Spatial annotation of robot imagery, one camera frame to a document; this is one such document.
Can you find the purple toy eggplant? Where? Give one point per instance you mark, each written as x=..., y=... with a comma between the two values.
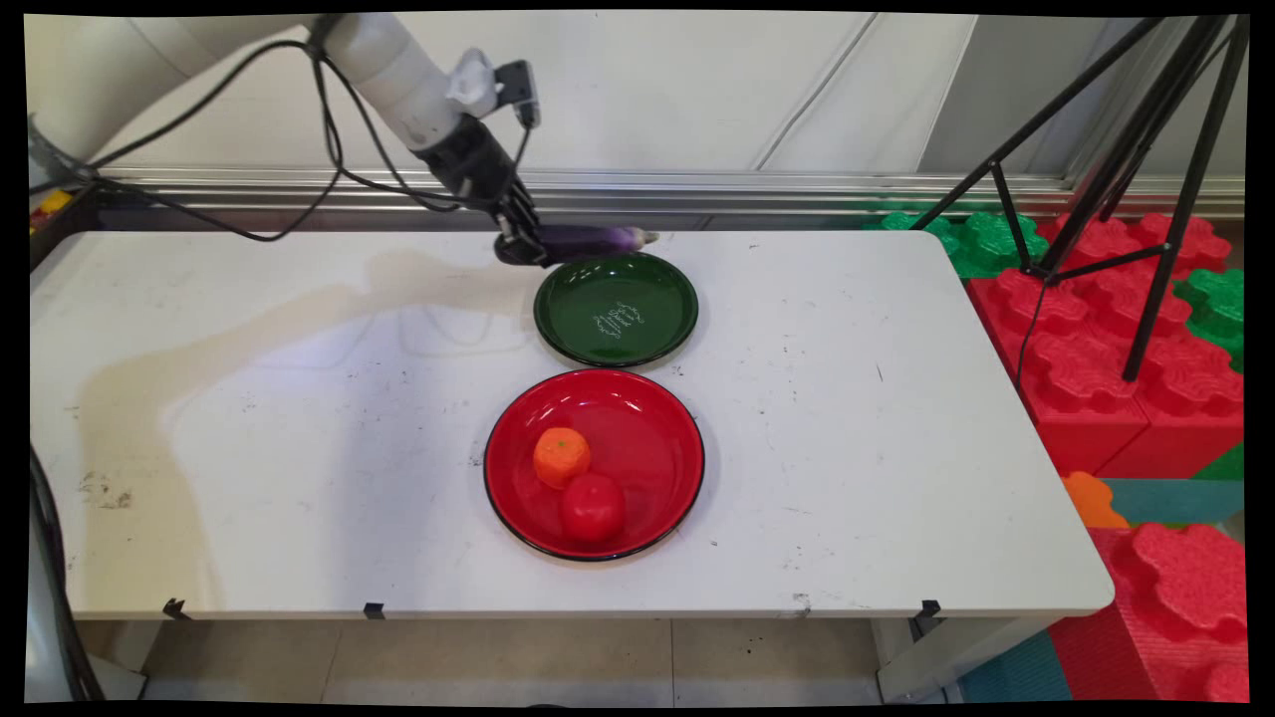
x=598, y=241

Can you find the orange foam block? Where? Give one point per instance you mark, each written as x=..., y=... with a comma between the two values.
x=1092, y=501

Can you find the red foam block stack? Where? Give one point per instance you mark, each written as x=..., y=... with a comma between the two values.
x=1175, y=597

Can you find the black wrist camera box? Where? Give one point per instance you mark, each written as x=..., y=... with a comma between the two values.
x=520, y=92

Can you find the teal foam mat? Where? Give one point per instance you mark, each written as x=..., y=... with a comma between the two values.
x=1175, y=501

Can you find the large red foam block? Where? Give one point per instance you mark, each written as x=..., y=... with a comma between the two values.
x=1076, y=349

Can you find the aluminium window rail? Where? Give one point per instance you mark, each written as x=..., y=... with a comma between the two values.
x=697, y=189

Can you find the teal foam block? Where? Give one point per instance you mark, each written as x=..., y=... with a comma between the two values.
x=1016, y=672

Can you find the orange toy mandarin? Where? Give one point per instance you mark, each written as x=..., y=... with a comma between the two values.
x=561, y=456

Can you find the red toy tomato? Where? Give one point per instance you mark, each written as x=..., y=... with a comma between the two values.
x=593, y=508

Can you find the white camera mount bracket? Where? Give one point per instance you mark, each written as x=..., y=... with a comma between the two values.
x=472, y=85

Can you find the green foam block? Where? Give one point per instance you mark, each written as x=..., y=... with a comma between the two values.
x=981, y=244
x=1217, y=309

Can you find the white table leg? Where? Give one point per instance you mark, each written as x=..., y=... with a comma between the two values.
x=956, y=657

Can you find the yellow toy piece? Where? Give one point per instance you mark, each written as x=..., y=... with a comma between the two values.
x=55, y=201

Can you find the red enamel plate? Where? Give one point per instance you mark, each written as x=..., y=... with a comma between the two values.
x=637, y=438

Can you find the black tripod stand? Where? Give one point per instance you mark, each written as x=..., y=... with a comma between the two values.
x=1116, y=159

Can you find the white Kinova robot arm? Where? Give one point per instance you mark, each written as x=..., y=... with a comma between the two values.
x=388, y=70

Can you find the green enamel plate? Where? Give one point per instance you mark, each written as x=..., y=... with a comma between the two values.
x=616, y=311

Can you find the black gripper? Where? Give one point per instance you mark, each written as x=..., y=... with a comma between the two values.
x=476, y=164

